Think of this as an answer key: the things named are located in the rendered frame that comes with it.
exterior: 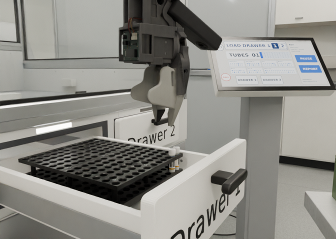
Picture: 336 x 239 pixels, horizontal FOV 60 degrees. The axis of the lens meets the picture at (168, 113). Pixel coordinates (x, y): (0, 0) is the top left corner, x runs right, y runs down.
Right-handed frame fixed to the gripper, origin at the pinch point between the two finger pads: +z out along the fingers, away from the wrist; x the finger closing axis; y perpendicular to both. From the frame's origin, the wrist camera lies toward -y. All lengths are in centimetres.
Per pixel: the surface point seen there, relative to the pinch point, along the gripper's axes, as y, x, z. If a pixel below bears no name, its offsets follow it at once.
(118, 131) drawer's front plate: -2.2, -24.9, 8.2
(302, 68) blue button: -95, -36, -8
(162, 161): 1.4, 0.8, 7.5
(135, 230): 12.7, 13.4, 9.7
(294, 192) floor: -195, -95, 97
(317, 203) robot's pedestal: -34.2, 8.4, 20.8
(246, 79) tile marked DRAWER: -69, -45, -3
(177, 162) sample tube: -3.0, -1.0, 9.0
